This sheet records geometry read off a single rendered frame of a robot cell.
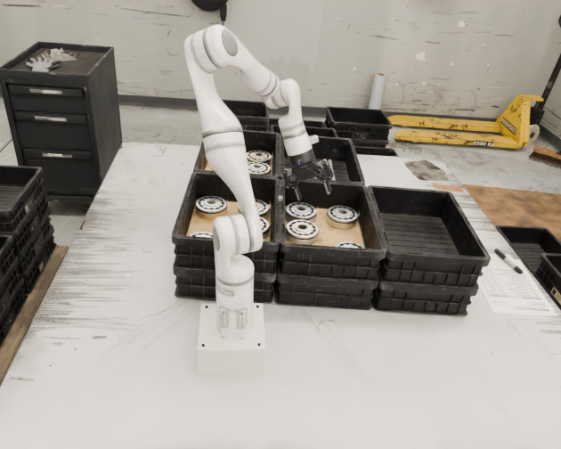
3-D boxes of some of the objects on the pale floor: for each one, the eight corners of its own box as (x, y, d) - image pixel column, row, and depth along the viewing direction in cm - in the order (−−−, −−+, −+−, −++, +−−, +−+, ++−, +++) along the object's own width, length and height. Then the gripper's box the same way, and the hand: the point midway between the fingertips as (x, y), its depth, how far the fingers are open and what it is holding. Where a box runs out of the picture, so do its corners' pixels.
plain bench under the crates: (555, 577, 155) (670, 449, 117) (28, 599, 138) (-37, 456, 100) (410, 265, 288) (442, 159, 250) (134, 257, 272) (122, 141, 234)
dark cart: (106, 222, 298) (87, 75, 250) (29, 219, 294) (-5, 69, 245) (126, 176, 348) (113, 46, 300) (60, 173, 344) (37, 41, 295)
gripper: (272, 159, 142) (288, 206, 147) (320, 146, 136) (335, 196, 141) (280, 151, 148) (295, 197, 153) (325, 139, 143) (339, 187, 148)
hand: (313, 194), depth 147 cm, fingers open, 9 cm apart
